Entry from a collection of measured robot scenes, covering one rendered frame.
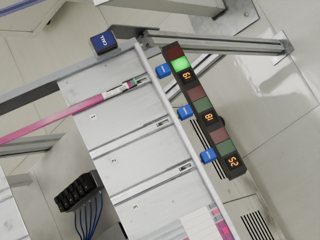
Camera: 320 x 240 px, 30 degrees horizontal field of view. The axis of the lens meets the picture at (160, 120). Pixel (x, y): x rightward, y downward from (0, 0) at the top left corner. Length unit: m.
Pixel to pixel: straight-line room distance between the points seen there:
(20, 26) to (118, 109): 1.35
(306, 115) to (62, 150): 0.77
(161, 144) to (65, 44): 1.43
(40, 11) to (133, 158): 1.39
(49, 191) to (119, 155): 0.55
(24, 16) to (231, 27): 0.92
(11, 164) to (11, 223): 1.75
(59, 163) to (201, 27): 0.74
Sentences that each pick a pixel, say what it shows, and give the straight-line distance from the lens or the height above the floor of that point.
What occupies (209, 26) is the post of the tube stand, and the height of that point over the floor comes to 0.01.
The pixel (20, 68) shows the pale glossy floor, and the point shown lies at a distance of 2.91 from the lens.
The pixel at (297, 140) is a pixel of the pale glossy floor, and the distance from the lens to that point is 1.95.
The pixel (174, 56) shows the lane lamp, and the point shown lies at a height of 0.66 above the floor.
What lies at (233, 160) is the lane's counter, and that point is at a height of 0.66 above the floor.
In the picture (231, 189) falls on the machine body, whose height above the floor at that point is 0.20.
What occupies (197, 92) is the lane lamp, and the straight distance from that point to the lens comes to 1.33.
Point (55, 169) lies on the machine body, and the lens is 1.76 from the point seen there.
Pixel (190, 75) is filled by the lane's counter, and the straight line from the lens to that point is 1.35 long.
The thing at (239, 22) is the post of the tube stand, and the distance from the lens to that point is 2.05.
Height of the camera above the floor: 1.72
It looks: 49 degrees down
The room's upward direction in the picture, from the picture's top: 96 degrees counter-clockwise
